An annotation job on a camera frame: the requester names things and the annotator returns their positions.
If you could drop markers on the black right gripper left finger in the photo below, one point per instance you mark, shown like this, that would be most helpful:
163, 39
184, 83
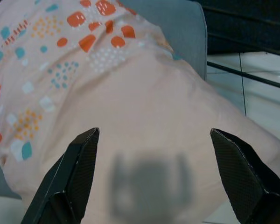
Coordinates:
70, 182

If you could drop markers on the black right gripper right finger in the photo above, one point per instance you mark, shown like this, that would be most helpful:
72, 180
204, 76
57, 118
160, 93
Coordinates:
242, 177

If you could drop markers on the pink patterned pillow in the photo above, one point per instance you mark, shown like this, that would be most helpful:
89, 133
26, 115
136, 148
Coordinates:
130, 105

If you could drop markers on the black metal clothes rack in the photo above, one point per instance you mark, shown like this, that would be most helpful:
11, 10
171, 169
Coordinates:
247, 75

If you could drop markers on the dark rug with white stripes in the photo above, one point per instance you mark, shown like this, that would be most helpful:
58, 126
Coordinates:
247, 23

